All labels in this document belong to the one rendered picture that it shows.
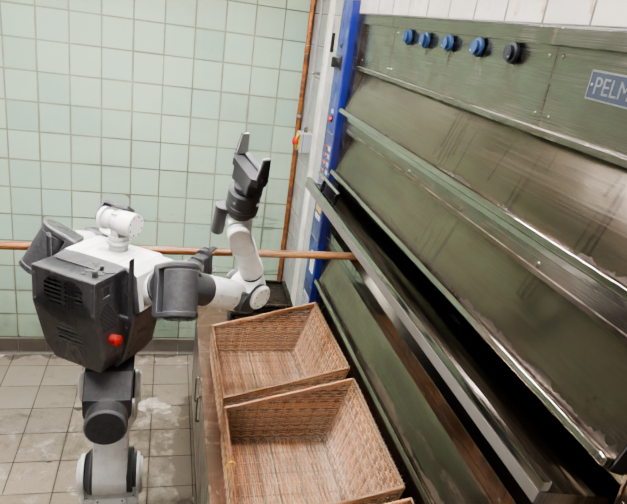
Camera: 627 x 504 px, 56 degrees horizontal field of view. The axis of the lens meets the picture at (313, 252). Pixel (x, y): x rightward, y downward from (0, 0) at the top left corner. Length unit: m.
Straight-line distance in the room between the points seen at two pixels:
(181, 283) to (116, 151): 1.93
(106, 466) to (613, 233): 1.59
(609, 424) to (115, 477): 1.47
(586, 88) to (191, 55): 2.41
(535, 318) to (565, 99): 0.44
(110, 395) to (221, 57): 2.08
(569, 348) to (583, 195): 0.28
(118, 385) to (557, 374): 1.13
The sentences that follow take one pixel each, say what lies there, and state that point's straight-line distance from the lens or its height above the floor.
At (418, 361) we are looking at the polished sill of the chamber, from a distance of 1.76.
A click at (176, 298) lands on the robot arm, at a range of 1.55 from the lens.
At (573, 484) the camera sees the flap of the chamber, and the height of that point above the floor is 1.40.
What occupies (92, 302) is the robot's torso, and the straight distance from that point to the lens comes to 1.54.
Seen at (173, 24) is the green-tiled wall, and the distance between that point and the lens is 3.31.
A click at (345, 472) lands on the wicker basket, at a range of 2.16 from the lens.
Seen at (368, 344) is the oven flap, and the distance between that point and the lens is 2.15.
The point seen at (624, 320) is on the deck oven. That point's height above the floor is 1.66.
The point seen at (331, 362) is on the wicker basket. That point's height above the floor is 0.79.
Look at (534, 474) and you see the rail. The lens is 1.06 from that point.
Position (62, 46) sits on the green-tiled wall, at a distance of 3.36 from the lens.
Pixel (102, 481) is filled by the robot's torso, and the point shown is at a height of 0.64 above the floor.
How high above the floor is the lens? 2.04
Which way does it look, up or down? 21 degrees down
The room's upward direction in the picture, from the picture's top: 8 degrees clockwise
